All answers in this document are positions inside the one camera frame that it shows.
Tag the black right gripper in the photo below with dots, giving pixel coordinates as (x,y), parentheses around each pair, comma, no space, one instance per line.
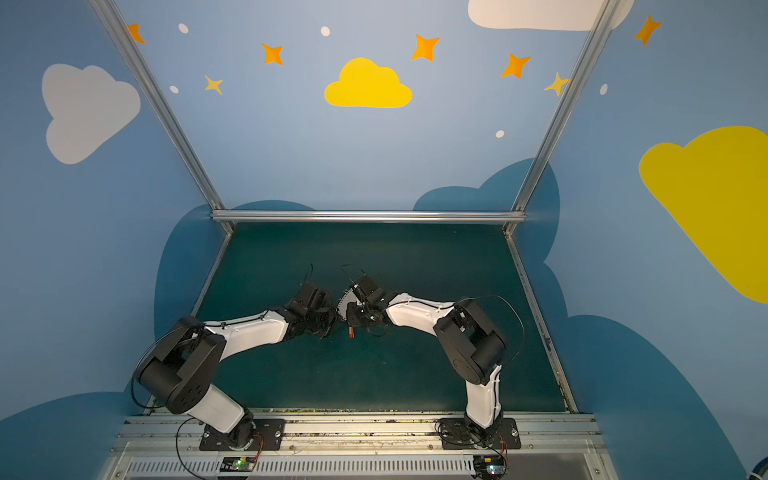
(359,313)

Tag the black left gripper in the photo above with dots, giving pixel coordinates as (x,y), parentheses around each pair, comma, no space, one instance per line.
(324,315)

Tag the grey oval keyring plate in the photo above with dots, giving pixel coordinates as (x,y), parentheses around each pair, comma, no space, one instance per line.
(347,299)

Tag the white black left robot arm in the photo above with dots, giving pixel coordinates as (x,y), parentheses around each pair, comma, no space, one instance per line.
(180,368)

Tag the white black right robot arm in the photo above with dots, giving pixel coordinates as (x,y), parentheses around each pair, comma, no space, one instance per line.
(473,345)

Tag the left controller board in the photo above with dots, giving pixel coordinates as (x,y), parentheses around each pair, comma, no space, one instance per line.
(243,465)

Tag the controller board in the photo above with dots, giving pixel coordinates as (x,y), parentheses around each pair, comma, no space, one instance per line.
(243,465)
(489,467)

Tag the right controller board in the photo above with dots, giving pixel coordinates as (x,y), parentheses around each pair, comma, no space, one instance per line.
(489,467)

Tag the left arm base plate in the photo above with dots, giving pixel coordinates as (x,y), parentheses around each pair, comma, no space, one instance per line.
(270,433)

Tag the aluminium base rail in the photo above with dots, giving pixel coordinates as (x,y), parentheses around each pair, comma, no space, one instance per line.
(360,445)

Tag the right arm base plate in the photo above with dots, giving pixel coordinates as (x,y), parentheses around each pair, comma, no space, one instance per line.
(461,433)

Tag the aluminium frame left post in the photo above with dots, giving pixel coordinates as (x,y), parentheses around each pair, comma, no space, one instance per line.
(113,22)

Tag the aluminium frame post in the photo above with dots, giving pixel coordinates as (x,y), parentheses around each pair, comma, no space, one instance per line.
(580,74)
(113,22)

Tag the aluminium frame right post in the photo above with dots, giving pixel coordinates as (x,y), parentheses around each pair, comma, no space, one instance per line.
(580,74)

